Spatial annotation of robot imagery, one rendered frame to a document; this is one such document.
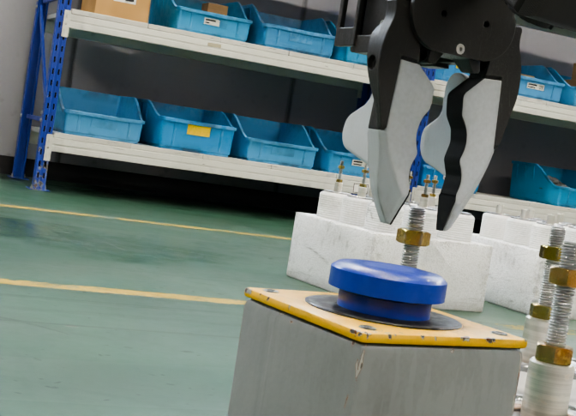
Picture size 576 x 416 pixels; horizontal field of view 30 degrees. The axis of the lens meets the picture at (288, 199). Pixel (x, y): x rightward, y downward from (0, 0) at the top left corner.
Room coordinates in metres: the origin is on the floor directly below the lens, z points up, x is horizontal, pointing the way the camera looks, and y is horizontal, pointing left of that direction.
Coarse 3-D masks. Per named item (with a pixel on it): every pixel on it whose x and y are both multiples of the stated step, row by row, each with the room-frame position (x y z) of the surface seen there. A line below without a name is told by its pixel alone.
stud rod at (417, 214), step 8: (416, 208) 0.62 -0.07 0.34; (424, 208) 0.62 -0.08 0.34; (416, 216) 0.62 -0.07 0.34; (424, 216) 0.62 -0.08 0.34; (408, 224) 0.62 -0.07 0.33; (416, 224) 0.62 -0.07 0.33; (408, 248) 0.62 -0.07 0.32; (416, 248) 0.62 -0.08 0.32; (408, 256) 0.62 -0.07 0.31; (416, 256) 0.62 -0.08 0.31; (408, 264) 0.62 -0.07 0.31; (416, 264) 0.62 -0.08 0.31
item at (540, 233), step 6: (552, 216) 3.03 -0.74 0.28; (540, 222) 3.02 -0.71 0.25; (546, 222) 3.04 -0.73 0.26; (552, 222) 3.03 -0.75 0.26; (534, 228) 3.02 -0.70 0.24; (540, 228) 3.00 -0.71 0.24; (546, 228) 2.99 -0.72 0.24; (534, 234) 3.02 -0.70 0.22; (540, 234) 3.00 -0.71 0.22; (546, 234) 2.99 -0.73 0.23; (534, 240) 3.01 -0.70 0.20; (540, 240) 3.00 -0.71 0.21; (546, 240) 2.99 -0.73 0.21; (564, 240) 3.02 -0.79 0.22; (534, 246) 3.01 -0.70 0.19
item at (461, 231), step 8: (464, 216) 2.83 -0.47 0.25; (472, 216) 2.86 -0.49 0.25; (456, 224) 2.83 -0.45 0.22; (464, 224) 2.83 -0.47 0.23; (472, 224) 2.85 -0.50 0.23; (440, 232) 2.86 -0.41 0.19; (448, 232) 2.84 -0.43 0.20; (456, 232) 2.83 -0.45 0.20; (464, 232) 2.84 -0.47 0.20; (456, 240) 2.83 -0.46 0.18; (464, 240) 2.84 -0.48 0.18
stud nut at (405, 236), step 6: (402, 228) 0.62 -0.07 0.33; (402, 234) 0.62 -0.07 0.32; (408, 234) 0.61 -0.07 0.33; (414, 234) 0.61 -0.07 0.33; (420, 234) 0.61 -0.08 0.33; (426, 234) 0.62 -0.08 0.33; (402, 240) 0.61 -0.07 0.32; (408, 240) 0.61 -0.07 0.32; (414, 240) 0.61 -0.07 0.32; (420, 240) 0.61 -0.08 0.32; (426, 240) 0.62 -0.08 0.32
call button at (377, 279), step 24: (336, 264) 0.36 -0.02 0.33; (360, 264) 0.36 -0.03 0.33; (384, 264) 0.37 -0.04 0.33; (360, 288) 0.35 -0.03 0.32; (384, 288) 0.34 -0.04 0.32; (408, 288) 0.35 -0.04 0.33; (432, 288) 0.35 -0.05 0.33; (360, 312) 0.35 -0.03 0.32; (384, 312) 0.35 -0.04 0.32; (408, 312) 0.35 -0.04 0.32
